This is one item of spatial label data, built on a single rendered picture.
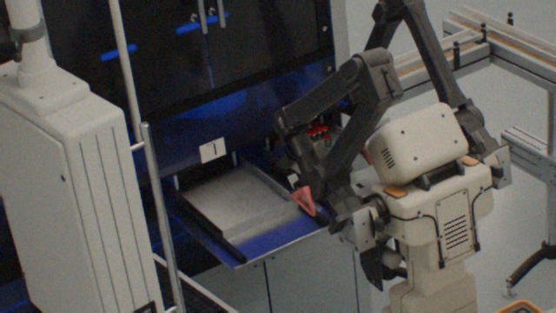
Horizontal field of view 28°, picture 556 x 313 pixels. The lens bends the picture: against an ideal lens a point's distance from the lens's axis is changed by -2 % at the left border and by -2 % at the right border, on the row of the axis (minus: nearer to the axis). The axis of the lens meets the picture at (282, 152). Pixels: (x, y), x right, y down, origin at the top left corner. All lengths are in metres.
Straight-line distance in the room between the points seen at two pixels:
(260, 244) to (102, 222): 0.69
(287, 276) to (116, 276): 1.17
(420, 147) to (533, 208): 2.21
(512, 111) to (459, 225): 2.86
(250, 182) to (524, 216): 1.66
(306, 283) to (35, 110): 1.55
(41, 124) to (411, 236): 0.93
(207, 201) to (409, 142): 0.94
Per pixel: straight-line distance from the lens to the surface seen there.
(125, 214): 2.74
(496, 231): 4.77
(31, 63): 2.73
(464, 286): 3.03
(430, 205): 2.75
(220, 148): 3.48
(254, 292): 3.81
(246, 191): 3.50
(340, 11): 3.56
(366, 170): 3.49
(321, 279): 3.96
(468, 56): 4.13
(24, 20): 2.68
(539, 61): 4.05
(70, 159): 2.60
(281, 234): 3.29
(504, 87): 5.88
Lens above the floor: 2.73
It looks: 30 degrees down
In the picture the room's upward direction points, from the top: 7 degrees counter-clockwise
